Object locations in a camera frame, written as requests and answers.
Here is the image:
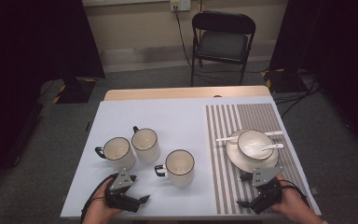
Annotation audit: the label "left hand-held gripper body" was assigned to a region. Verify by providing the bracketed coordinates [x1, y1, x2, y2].
[105, 169, 142, 214]

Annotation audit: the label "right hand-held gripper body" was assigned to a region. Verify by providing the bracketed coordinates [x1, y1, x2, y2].
[249, 166, 283, 216]

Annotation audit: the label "white bowl black rim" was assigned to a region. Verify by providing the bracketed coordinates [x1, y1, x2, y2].
[237, 129, 275, 161]

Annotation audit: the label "white mug black rim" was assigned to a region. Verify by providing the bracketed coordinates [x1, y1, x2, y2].
[131, 125, 161, 165]
[154, 148, 196, 189]
[94, 136, 137, 173]

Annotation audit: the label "person's right hand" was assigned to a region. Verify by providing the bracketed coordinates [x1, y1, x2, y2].
[269, 174, 312, 219]

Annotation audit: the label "person's left hand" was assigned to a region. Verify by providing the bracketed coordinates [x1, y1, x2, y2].
[82, 177, 124, 224]

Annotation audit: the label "white plate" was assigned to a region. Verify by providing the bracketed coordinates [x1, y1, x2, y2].
[225, 129, 280, 174]

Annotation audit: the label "grey striped placemat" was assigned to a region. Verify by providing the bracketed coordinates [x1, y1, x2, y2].
[205, 103, 312, 216]

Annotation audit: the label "long white spoon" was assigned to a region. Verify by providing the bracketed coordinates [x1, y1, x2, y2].
[215, 130, 284, 143]

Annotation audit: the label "light blue table cover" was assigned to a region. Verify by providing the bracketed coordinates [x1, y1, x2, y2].
[60, 95, 322, 219]

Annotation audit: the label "wooden table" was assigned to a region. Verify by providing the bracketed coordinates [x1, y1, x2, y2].
[103, 85, 272, 102]

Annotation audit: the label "black stand base yellow stripes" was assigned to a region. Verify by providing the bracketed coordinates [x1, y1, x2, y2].
[51, 76, 98, 105]
[260, 67, 304, 94]

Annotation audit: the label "black folding chair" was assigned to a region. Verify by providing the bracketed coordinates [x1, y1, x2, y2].
[190, 10, 257, 87]

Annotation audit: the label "black curtain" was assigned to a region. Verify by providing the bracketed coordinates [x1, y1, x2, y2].
[0, 0, 106, 197]
[268, 0, 358, 152]

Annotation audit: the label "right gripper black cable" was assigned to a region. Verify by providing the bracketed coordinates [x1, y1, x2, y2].
[275, 178, 310, 209]

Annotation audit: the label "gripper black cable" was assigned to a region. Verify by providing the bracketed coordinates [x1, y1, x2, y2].
[80, 173, 119, 224]
[275, 178, 310, 209]

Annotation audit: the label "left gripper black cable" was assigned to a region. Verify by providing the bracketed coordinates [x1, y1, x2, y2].
[80, 173, 119, 224]

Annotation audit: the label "black floor cables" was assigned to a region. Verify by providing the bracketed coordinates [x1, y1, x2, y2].
[272, 70, 322, 119]

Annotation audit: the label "white wall socket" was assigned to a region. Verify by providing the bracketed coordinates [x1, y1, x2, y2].
[170, 0, 192, 13]

